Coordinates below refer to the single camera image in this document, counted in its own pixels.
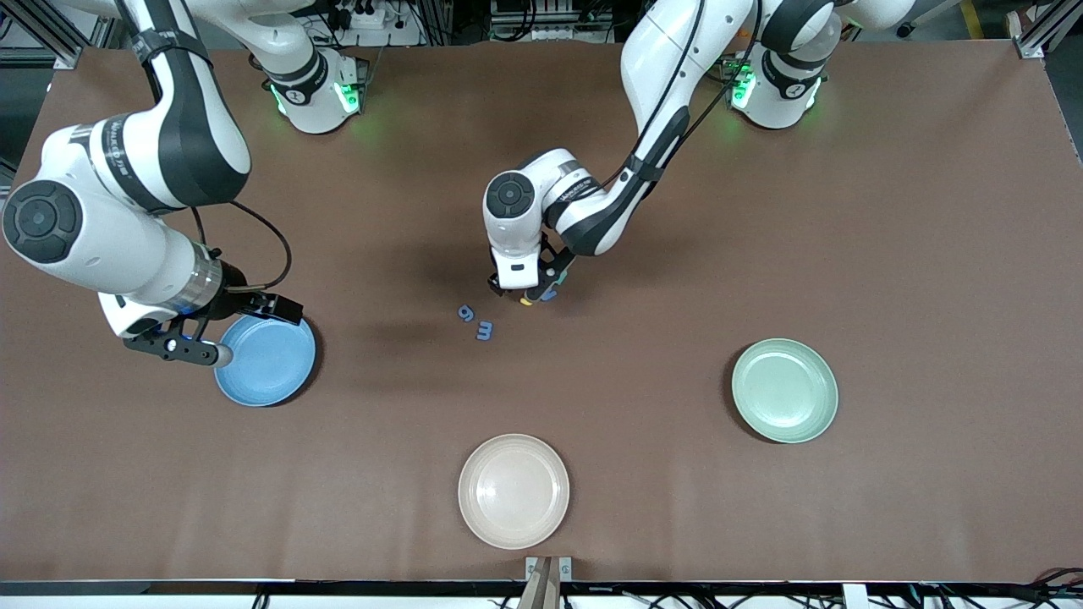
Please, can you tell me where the blue plate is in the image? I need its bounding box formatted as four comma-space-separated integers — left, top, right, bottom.
214, 315, 317, 408

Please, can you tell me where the beige plate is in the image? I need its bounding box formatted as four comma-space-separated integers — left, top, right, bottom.
458, 434, 570, 551

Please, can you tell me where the metal equipment rack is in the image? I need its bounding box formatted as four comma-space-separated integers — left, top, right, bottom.
489, 0, 616, 43

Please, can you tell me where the white power strip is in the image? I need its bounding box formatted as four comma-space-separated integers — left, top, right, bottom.
326, 0, 426, 48

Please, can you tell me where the green plate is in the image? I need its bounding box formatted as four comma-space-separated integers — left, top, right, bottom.
732, 338, 839, 444

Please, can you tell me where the black camera cable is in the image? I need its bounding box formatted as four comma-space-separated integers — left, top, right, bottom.
190, 199, 294, 294

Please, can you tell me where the metal table edge bracket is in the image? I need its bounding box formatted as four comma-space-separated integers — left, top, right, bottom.
525, 556, 574, 583

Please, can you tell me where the black floor cables bundle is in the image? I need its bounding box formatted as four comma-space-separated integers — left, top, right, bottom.
487, 580, 1083, 609

